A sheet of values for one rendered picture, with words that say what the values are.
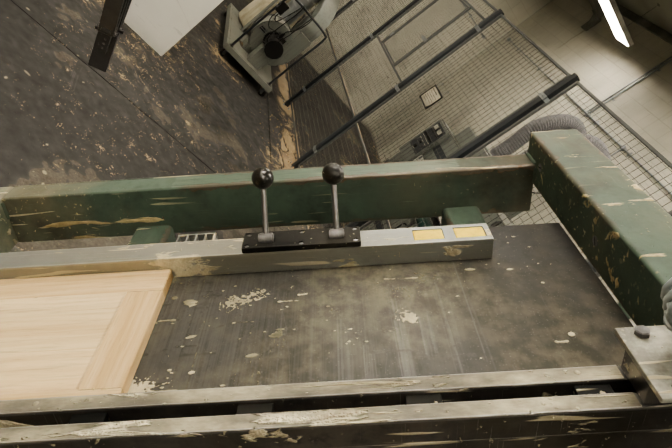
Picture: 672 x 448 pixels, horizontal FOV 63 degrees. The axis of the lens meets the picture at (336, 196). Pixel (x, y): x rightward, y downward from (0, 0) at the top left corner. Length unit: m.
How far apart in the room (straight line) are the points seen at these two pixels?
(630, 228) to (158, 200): 0.87
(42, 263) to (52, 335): 0.17
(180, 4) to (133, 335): 3.98
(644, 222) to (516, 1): 9.30
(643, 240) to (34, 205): 1.12
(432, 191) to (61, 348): 0.73
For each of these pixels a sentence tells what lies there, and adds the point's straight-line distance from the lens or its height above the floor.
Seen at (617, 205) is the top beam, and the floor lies 1.87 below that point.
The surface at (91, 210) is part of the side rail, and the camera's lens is 1.25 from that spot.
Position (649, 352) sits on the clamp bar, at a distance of 0.69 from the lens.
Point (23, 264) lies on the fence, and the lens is 1.07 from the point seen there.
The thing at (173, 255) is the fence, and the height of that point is 1.24.
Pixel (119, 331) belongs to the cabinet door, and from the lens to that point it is 0.87.
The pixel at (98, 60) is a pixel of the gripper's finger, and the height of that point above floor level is 1.33.
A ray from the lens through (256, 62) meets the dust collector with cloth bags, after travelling 6.11.
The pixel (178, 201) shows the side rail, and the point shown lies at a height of 1.19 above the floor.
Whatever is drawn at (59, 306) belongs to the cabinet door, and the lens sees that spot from 0.97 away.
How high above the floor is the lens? 1.77
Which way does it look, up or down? 17 degrees down
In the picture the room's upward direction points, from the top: 55 degrees clockwise
